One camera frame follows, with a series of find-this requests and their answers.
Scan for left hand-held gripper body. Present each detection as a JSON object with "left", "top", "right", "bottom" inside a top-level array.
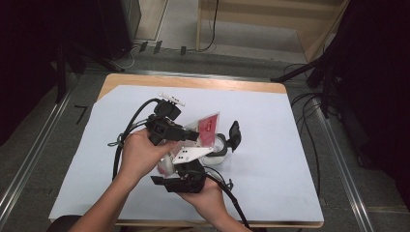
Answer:
[{"left": 144, "top": 92, "right": 187, "bottom": 147}]

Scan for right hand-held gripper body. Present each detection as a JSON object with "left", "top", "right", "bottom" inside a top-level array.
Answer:
[{"left": 162, "top": 146, "right": 216, "bottom": 194}]

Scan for red and white pouch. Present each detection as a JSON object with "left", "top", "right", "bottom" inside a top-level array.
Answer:
[{"left": 157, "top": 111, "right": 222, "bottom": 178}]

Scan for clear jar with black lid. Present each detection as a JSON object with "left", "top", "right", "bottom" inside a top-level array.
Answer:
[{"left": 198, "top": 120, "right": 243, "bottom": 166}]

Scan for person's left hand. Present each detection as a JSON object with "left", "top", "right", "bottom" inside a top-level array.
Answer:
[{"left": 119, "top": 129, "right": 179, "bottom": 190}]

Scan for person's right hand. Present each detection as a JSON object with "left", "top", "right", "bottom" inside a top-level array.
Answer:
[{"left": 176, "top": 176, "right": 227, "bottom": 221}]

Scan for wooden table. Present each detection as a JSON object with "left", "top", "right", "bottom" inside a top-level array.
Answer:
[{"left": 47, "top": 72, "right": 325, "bottom": 229}]

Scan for white paper sheet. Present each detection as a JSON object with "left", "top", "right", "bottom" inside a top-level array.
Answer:
[{"left": 48, "top": 84, "right": 325, "bottom": 223}]

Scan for black cabinet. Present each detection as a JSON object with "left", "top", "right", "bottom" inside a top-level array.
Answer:
[{"left": 96, "top": 0, "right": 142, "bottom": 61}]

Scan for black tripod stand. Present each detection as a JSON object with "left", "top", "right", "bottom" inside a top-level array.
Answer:
[{"left": 53, "top": 40, "right": 126, "bottom": 104}]

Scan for black metal stand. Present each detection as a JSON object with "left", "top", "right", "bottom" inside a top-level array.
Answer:
[{"left": 270, "top": 47, "right": 343, "bottom": 119}]

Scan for dark curtain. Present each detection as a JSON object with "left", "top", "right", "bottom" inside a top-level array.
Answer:
[
  {"left": 322, "top": 0, "right": 410, "bottom": 209},
  {"left": 0, "top": 0, "right": 107, "bottom": 147}
]

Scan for left hand-held gripper cable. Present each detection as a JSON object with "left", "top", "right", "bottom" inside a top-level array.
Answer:
[{"left": 107, "top": 98, "right": 162, "bottom": 182}]

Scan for hand-held gripper cable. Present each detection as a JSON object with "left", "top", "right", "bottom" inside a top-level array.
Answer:
[
  {"left": 202, "top": 165, "right": 253, "bottom": 230},
  {"left": 107, "top": 98, "right": 162, "bottom": 182}
]

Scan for right hand-held gripper cable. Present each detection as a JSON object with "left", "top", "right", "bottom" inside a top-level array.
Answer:
[{"left": 202, "top": 165, "right": 253, "bottom": 230}]

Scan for metal floor rail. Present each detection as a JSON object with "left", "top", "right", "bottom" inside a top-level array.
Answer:
[
  {"left": 316, "top": 107, "right": 375, "bottom": 232},
  {"left": 80, "top": 68, "right": 291, "bottom": 82},
  {"left": 0, "top": 85, "right": 75, "bottom": 224}
]

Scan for white floor cable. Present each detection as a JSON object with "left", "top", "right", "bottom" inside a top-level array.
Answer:
[{"left": 110, "top": 43, "right": 140, "bottom": 71}]

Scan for hanging black cable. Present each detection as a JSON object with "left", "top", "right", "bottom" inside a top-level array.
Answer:
[{"left": 196, "top": 0, "right": 220, "bottom": 53}]

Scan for black floor cables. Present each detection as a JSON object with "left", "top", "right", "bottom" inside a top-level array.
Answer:
[{"left": 282, "top": 62, "right": 324, "bottom": 198}]

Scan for light wooden frame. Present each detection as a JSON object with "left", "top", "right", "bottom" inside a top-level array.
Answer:
[{"left": 195, "top": 0, "right": 351, "bottom": 63}]

